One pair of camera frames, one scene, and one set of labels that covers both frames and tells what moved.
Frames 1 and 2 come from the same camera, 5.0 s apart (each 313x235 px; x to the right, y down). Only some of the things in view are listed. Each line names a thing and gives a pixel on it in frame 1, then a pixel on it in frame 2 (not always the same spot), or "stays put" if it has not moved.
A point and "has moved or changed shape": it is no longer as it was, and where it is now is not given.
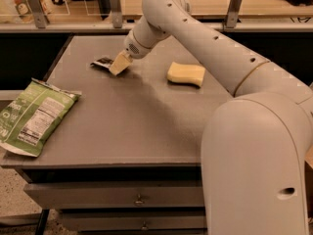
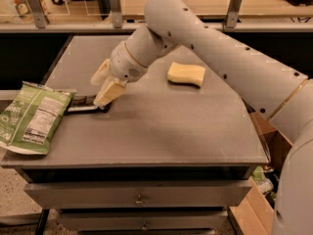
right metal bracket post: [234, 6] stays put
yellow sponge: [186, 74] stays put
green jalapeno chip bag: [33, 114] stays put
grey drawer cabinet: [126, 159] stays put
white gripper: [133, 45] → [124, 65]
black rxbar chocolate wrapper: [104, 63] has moved or changed shape
